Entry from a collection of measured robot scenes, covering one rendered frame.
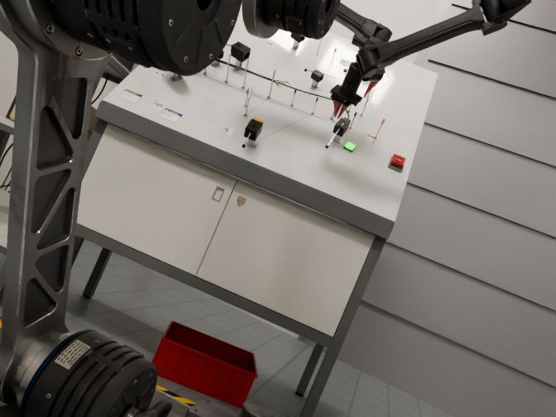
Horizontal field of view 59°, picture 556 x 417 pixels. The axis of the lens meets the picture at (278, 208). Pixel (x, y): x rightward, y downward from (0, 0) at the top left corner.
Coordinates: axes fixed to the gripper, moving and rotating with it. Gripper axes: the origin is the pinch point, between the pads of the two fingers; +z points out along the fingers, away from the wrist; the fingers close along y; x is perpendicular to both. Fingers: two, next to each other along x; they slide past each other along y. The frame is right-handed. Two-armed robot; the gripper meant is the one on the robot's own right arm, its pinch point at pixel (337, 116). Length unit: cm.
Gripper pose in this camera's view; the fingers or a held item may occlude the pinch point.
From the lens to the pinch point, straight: 178.3
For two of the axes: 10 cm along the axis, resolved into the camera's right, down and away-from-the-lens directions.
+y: -8.4, -5.1, 1.9
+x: -4.7, 4.9, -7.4
